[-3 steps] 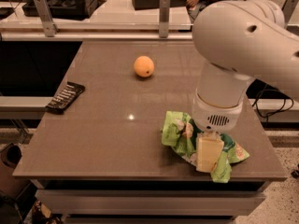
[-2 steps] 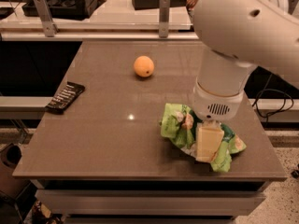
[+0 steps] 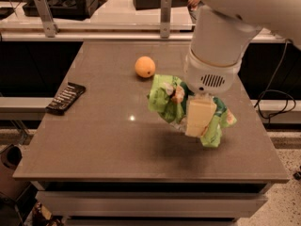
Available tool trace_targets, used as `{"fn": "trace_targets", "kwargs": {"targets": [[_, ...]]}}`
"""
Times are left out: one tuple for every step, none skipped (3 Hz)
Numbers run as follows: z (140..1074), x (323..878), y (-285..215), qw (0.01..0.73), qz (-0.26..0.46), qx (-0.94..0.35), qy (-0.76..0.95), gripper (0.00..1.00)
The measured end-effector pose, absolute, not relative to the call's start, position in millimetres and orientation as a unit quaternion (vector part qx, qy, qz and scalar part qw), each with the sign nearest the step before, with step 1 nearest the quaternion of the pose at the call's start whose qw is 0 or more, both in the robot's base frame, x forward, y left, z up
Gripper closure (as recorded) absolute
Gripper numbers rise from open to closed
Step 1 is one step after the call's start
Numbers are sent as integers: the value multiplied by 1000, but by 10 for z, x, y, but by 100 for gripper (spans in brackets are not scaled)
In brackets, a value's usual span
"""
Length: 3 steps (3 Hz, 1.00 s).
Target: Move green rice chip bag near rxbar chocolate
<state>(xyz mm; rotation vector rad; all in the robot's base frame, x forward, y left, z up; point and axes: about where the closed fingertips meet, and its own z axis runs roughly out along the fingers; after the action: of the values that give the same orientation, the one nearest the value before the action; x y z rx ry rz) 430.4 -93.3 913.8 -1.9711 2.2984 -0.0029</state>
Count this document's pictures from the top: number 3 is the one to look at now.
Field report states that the person in background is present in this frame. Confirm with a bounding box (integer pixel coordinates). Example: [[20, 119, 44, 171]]
[[187, 0, 203, 24]]

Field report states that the left metal rail bracket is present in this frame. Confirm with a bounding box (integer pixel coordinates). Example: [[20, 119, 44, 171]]
[[34, 0, 58, 38]]

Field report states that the orange fruit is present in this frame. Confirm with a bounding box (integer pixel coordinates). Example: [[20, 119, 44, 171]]
[[135, 56, 156, 78]]

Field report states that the metal rail bracket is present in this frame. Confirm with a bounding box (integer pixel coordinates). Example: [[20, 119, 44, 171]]
[[160, 0, 172, 39], [34, 0, 58, 38]]

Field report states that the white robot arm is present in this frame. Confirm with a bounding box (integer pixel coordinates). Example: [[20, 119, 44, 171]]
[[184, 0, 301, 137]]

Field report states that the black rxbar chocolate bar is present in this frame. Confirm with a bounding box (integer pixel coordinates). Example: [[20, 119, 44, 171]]
[[46, 82, 86, 116]]

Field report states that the centre metal rail bracket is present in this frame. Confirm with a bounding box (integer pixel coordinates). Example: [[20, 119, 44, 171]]
[[160, 0, 172, 39]]

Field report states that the green rice chip bag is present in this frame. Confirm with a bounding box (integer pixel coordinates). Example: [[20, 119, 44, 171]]
[[148, 74, 237, 148]]

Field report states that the black cable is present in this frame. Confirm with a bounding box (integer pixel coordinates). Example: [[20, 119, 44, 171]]
[[253, 40, 297, 129]]

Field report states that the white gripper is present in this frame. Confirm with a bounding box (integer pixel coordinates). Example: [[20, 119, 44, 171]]
[[183, 51, 241, 137]]

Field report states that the black case on floor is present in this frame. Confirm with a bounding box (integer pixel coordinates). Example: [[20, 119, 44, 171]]
[[22, 0, 100, 21]]

